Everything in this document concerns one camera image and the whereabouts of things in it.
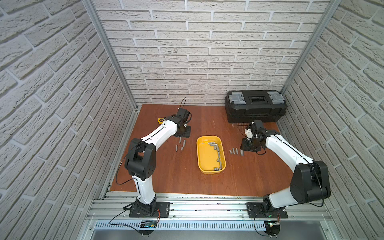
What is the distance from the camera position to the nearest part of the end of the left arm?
679 millimetres

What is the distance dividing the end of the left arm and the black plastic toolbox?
362mm

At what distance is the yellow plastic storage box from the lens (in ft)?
2.85

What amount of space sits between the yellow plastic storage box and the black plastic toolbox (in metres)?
0.22

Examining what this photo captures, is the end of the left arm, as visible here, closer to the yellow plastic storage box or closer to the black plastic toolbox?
the yellow plastic storage box

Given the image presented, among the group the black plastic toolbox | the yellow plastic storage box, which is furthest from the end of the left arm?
the black plastic toolbox

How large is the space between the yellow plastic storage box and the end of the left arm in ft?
0.45

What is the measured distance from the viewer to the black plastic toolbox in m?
1.01
